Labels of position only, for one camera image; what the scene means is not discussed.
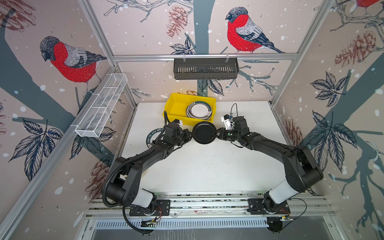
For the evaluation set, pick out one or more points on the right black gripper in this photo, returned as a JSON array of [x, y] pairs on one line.
[[222, 133]]

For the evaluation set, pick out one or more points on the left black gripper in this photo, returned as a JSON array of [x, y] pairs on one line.
[[185, 132]]

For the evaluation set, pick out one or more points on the black round plate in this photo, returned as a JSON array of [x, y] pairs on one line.
[[204, 133]]

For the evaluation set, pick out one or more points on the medium green rimmed white plate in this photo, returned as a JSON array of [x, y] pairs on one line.
[[199, 110]]

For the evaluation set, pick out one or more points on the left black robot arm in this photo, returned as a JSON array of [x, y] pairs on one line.
[[122, 185]]

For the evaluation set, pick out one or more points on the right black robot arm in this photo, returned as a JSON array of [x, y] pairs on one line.
[[301, 169]]

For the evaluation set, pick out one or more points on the yellow plastic bin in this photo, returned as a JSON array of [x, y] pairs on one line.
[[177, 104]]

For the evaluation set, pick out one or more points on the dark lettered rim white plate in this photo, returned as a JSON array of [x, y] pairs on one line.
[[152, 136]]

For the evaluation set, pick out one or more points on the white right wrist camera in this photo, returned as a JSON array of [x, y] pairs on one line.
[[228, 122]]

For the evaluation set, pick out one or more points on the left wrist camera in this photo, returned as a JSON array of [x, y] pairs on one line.
[[179, 122]]

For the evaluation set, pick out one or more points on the black hanging wall basket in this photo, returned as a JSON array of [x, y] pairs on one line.
[[206, 69]]

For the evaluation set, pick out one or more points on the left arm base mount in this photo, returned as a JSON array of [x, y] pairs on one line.
[[156, 208]]

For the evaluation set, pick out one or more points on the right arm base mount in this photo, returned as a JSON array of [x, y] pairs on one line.
[[261, 206]]

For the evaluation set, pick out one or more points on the white wire mesh shelf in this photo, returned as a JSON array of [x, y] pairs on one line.
[[98, 114]]

